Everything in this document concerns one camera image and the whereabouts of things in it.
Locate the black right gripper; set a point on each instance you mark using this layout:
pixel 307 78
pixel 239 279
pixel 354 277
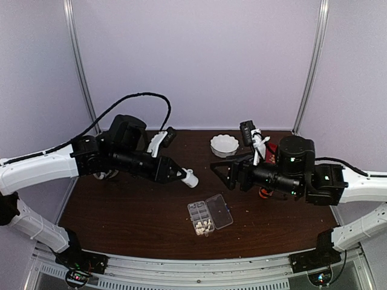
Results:
pixel 243 165

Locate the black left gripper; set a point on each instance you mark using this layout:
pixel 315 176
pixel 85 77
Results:
pixel 162 176

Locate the orange pill bottle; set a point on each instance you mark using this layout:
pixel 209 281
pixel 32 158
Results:
pixel 265 194

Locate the clear plastic pill organizer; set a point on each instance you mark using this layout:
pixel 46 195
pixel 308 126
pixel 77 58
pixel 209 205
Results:
pixel 213 209

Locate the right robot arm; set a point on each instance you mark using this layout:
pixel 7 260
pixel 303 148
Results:
pixel 320 181

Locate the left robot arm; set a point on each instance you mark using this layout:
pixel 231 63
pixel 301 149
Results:
pixel 124 147

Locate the white pills in organizer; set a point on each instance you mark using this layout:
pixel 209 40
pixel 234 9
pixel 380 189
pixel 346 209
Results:
pixel 203 231

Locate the white fluted ceramic bowl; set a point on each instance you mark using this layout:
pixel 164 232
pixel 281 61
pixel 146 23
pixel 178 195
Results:
pixel 224 145

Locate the red floral saucer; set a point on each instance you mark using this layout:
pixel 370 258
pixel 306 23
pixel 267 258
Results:
pixel 270 153

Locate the floral mug yellow inside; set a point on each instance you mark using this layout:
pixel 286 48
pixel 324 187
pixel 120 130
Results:
pixel 106 175

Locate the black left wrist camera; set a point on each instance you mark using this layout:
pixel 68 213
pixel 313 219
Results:
pixel 161 140

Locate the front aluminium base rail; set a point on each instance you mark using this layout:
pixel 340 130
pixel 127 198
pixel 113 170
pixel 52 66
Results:
pixel 265 272

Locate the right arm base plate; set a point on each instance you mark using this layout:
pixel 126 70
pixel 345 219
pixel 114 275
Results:
pixel 314 259

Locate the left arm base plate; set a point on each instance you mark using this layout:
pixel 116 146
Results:
pixel 82 261

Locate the aluminium frame post right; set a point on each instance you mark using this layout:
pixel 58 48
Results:
pixel 321 28

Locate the aluminium frame post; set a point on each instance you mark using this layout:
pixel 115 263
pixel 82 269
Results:
pixel 71 25
pixel 321 28

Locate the aluminium frame post left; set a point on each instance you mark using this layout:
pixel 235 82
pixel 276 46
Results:
pixel 71 25

